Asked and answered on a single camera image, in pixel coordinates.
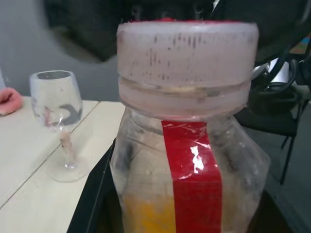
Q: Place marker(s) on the silver metal object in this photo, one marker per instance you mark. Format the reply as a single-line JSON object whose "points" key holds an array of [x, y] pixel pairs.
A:
{"points": [[274, 70]]}

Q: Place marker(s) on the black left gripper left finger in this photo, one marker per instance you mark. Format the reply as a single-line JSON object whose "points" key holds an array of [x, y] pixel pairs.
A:
{"points": [[94, 194]]}

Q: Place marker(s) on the clear wine glass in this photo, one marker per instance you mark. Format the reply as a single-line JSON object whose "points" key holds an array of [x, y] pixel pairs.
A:
{"points": [[57, 97]]}

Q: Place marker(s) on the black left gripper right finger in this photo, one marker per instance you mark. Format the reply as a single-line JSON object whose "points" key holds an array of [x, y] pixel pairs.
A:
{"points": [[277, 216]]}

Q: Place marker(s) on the pink cloth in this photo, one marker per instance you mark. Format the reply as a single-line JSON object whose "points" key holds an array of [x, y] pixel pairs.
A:
{"points": [[9, 100]]}

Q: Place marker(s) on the black chair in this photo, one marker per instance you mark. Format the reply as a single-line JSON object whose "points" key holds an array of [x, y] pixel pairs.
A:
{"points": [[272, 114]]}

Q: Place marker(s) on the large dark rounded object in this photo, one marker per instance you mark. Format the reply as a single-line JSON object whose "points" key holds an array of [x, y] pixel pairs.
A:
{"points": [[97, 24]]}

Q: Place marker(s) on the clear plastic bottle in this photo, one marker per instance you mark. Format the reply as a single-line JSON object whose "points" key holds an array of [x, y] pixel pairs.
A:
{"points": [[184, 72]]}

